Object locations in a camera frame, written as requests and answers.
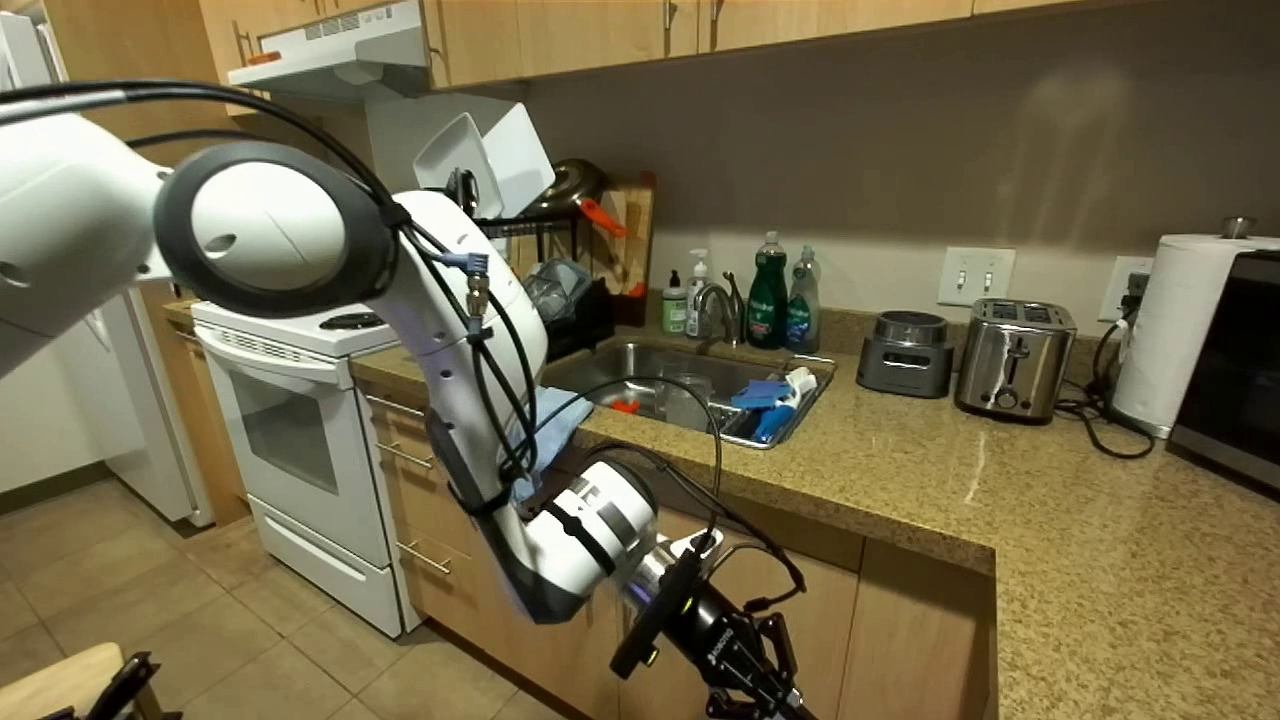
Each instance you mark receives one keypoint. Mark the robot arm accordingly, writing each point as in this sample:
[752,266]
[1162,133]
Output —
[260,230]

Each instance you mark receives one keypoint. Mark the wooden cutting board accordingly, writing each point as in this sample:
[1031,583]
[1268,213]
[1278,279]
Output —
[632,235]

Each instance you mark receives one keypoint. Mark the silver toaster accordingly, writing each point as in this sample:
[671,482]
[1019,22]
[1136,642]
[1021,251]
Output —
[1012,365]

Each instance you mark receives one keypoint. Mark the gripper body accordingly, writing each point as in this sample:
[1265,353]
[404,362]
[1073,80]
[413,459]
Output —
[722,638]

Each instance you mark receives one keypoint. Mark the white square dish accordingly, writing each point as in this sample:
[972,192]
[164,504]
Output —
[450,155]
[525,160]

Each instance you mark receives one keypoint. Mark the blue dish soap bottle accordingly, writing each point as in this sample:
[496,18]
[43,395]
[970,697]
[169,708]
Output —
[803,310]

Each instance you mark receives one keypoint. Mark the paper towel roll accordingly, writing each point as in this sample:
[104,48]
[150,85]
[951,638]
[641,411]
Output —
[1165,330]

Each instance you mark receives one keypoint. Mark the green dish soap bottle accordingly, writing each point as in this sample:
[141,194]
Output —
[767,295]

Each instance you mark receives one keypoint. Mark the wall switch plate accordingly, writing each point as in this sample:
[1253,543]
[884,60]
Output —
[975,277]

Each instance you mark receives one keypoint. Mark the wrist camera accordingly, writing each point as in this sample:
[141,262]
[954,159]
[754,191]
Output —
[660,612]

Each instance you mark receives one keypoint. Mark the black microwave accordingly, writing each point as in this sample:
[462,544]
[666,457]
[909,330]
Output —
[1235,380]

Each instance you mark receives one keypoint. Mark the sink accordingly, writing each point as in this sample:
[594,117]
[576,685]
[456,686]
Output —
[640,375]

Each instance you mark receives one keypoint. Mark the blue cloth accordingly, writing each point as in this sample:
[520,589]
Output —
[552,425]

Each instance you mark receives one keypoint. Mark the black dish rack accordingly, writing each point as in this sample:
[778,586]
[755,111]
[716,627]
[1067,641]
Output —
[585,325]

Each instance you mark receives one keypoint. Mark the small orange item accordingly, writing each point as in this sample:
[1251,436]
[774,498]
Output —
[626,406]

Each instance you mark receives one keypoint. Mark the row of wooden wall cabinets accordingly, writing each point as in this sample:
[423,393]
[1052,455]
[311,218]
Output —
[580,35]

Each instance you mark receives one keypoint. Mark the white refrigerator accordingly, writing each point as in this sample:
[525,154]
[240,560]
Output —
[150,440]

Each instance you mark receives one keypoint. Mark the oven drawer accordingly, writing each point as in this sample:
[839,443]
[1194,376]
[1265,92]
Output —
[330,570]

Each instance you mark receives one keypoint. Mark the stove burner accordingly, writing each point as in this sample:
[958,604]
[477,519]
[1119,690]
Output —
[352,321]

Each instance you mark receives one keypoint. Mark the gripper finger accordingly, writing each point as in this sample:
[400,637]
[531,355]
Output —
[782,652]
[752,706]

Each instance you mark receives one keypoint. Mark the oven door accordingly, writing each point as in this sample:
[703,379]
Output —
[300,450]

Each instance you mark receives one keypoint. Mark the white stove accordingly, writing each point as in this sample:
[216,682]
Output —
[300,480]

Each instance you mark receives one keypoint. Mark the clear plastic container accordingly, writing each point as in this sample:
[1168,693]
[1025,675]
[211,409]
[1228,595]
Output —
[558,288]

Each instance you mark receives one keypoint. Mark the small green soap dispenser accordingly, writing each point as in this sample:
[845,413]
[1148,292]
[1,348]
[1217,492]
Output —
[675,310]

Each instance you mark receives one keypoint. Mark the white pump soap bottle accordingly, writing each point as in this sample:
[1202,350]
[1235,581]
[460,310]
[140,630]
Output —
[697,300]

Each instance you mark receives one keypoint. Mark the grey blender base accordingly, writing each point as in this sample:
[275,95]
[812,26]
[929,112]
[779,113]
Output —
[905,360]

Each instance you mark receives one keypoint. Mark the cabinet door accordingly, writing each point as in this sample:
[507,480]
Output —
[915,640]
[800,620]

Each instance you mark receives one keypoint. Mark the wall socket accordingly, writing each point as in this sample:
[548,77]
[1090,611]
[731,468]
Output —
[1118,285]

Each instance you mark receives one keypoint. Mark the white range hood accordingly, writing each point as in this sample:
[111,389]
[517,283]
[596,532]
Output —
[345,50]

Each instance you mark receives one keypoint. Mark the tap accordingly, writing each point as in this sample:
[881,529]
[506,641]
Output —
[722,305]

